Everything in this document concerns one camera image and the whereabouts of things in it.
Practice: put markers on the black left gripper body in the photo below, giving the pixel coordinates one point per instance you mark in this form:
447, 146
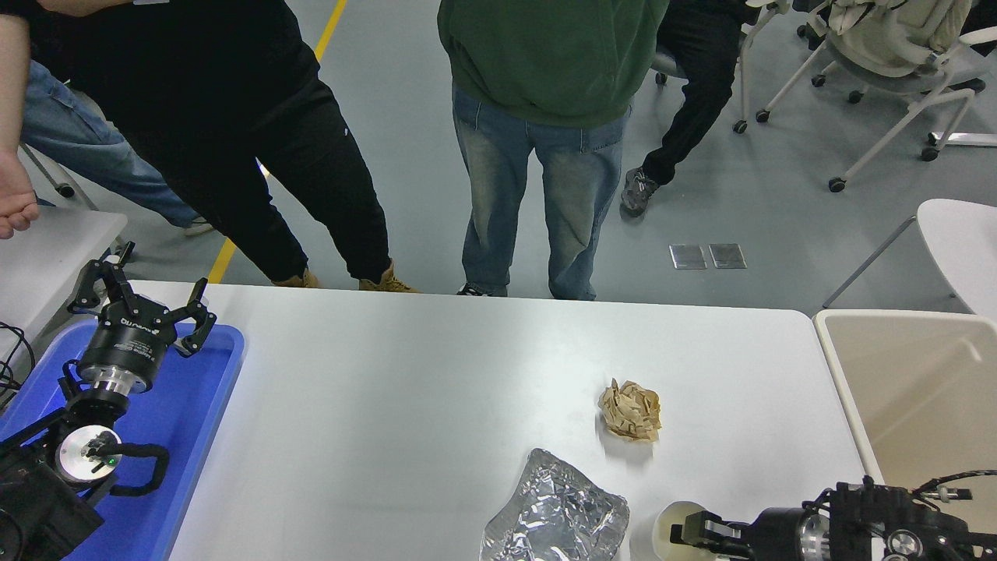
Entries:
128, 343

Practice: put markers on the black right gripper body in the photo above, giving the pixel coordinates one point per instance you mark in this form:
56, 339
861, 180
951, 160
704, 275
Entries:
779, 538

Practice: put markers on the white paper cup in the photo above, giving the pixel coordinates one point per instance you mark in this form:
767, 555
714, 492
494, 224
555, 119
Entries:
681, 514

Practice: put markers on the tan paper ball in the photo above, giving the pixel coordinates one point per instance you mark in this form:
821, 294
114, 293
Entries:
631, 411

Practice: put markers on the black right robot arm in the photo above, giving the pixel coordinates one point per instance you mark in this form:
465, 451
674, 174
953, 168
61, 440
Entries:
864, 522

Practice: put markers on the person's right forearm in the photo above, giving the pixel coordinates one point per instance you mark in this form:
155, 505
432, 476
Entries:
12, 78

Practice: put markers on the person's left forearm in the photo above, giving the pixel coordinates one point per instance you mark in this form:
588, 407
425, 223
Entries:
78, 6

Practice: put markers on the person's right hand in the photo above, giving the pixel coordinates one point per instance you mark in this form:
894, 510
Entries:
15, 199

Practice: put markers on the white side table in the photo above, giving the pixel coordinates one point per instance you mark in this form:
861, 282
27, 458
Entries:
47, 265

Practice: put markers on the blue plastic tray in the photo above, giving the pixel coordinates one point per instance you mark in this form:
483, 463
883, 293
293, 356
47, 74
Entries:
187, 405

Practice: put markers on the person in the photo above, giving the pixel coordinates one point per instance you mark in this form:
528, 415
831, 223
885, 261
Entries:
545, 47
78, 148
195, 93
701, 78

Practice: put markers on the large pale bin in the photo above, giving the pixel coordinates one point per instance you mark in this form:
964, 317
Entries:
919, 389

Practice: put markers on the square metal floor plate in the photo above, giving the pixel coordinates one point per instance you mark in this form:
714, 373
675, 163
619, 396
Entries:
727, 255
688, 256

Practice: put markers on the white round-cornered table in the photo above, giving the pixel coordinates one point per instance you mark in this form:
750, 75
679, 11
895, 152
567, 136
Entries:
958, 249

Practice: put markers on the white chair base bar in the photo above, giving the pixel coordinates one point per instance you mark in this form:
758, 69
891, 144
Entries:
966, 139

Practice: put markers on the grey stool seat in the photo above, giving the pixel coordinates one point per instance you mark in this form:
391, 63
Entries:
670, 64

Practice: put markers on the white-framed chair on casters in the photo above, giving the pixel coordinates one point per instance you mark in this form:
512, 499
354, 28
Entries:
896, 82

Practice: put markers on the beige coat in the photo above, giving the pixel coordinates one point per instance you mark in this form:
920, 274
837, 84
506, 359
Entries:
888, 35

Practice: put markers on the white chair frame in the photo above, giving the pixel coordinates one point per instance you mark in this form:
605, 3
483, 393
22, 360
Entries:
741, 78

